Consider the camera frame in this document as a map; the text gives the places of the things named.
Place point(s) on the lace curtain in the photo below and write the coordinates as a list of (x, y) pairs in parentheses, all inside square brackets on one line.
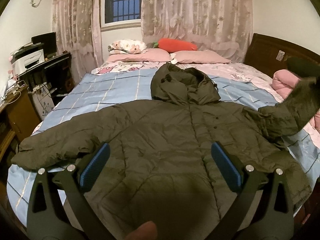
[(224, 26), (77, 27)]

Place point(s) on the brown wooden cabinet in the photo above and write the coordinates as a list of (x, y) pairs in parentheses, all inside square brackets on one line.
[(18, 118)]

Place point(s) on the barred window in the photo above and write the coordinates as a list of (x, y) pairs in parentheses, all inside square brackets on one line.
[(121, 10)]

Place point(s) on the dark wooden headboard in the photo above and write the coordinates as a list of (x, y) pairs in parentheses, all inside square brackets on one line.
[(269, 54)]

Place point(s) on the white floral board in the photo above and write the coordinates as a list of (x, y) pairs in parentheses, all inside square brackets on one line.
[(42, 100)]

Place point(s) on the orange carrot plush pillow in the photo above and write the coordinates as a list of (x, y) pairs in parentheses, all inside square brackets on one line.
[(171, 45)]

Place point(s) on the pink pillow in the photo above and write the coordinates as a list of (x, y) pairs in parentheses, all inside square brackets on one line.
[(199, 57), (151, 55)]

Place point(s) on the black monitor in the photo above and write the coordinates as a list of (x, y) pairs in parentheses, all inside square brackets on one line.
[(49, 43)]

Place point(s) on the right lace curtain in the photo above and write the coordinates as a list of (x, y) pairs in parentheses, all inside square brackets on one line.
[(224, 26)]

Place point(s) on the left pink pillow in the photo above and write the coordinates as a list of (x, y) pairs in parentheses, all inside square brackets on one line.
[(151, 55)]

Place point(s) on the dark olive puffer jacket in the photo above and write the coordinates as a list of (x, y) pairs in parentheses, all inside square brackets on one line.
[(160, 167)]

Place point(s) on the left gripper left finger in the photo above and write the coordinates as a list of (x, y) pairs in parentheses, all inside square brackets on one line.
[(47, 218)]

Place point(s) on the black computer desk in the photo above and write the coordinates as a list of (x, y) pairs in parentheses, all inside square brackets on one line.
[(55, 72)]

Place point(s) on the right pink pillow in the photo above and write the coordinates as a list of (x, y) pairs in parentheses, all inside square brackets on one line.
[(199, 57)]

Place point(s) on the left lace curtain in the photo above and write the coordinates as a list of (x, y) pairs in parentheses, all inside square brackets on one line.
[(77, 27)]

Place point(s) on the white printer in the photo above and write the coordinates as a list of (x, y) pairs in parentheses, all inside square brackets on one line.
[(23, 60)]

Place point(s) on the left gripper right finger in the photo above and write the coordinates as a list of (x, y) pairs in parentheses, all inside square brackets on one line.
[(263, 207)]

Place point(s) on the folded pink quilt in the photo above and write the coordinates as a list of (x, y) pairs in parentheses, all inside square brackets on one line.
[(283, 82)]

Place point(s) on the person's thumb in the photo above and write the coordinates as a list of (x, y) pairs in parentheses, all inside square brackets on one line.
[(147, 231)]

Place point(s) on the blue plaid bed sheet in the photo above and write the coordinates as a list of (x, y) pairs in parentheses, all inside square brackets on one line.
[(95, 92)]

